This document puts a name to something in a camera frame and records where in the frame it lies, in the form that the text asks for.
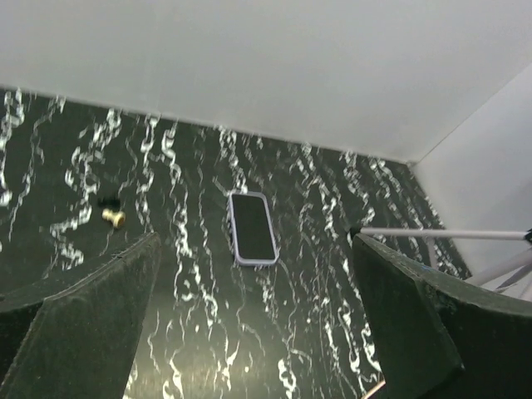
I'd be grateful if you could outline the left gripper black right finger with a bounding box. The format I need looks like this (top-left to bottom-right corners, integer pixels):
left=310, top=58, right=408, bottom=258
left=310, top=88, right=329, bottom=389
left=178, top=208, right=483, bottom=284
left=352, top=233, right=531, bottom=398

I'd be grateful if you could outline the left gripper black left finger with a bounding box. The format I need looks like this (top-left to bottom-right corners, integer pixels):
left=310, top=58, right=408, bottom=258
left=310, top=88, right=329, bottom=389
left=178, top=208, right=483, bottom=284
left=1, top=232, right=161, bottom=398

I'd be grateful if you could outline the phone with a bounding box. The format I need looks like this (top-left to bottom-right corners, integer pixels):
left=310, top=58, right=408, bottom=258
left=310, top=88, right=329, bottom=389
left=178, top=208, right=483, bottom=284
left=228, top=191, right=278, bottom=267

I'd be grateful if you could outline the white tripod music stand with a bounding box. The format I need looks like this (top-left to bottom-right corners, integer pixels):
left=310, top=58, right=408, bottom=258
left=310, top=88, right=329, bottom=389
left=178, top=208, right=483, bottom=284
left=348, top=226, right=531, bottom=301

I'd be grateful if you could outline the small brass fitting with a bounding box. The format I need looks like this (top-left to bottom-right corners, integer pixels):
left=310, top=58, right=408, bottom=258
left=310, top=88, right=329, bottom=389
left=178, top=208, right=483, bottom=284
left=101, top=209, right=126, bottom=229

